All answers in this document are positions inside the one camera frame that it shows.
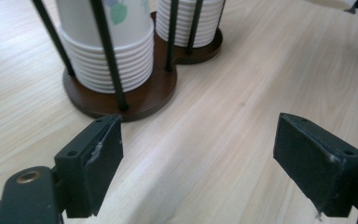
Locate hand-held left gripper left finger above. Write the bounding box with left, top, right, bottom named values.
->
left=54, top=114, right=124, bottom=218

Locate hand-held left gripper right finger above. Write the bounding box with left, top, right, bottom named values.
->
left=272, top=112, right=358, bottom=218

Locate stack of white paper cups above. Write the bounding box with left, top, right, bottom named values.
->
left=155, top=0, right=227, bottom=49
left=55, top=0, right=156, bottom=94

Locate dark wooden cup holder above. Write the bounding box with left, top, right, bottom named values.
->
left=32, top=0, right=227, bottom=123

